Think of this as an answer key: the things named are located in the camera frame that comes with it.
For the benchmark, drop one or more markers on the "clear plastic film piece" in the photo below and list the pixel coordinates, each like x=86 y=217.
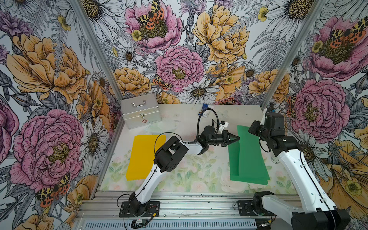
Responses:
x=160 y=127

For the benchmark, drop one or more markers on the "silver metal case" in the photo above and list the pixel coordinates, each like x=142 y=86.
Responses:
x=140 y=111

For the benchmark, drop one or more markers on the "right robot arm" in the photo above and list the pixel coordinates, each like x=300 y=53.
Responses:
x=318 y=211

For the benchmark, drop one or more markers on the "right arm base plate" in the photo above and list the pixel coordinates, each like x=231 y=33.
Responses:
x=245 y=209

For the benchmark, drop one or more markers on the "yellow paper sheet under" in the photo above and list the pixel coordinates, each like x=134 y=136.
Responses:
x=142 y=156

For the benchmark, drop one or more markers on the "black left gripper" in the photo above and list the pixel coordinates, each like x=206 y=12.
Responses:
x=226 y=136

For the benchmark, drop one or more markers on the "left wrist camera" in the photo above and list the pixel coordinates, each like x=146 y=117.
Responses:
x=222 y=126

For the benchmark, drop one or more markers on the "aluminium corner post right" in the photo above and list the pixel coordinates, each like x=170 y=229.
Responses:
x=308 y=24

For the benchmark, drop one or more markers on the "aluminium corner post left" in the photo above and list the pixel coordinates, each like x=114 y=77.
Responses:
x=95 y=44

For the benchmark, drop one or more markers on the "large green paper sheet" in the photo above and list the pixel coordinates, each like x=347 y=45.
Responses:
x=234 y=164

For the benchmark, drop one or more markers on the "aluminium corner post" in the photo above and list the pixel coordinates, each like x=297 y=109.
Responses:
x=308 y=24
x=95 y=44

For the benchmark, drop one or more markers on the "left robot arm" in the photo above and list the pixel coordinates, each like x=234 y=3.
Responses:
x=168 y=157

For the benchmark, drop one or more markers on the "aluminium rail frame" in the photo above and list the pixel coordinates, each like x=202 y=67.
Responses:
x=173 y=205

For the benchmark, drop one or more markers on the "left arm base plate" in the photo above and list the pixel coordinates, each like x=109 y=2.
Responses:
x=132 y=210

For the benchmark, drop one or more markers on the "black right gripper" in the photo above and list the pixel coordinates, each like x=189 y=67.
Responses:
x=255 y=124

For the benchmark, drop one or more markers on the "blue white snack packet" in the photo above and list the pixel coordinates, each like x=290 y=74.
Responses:
x=205 y=108

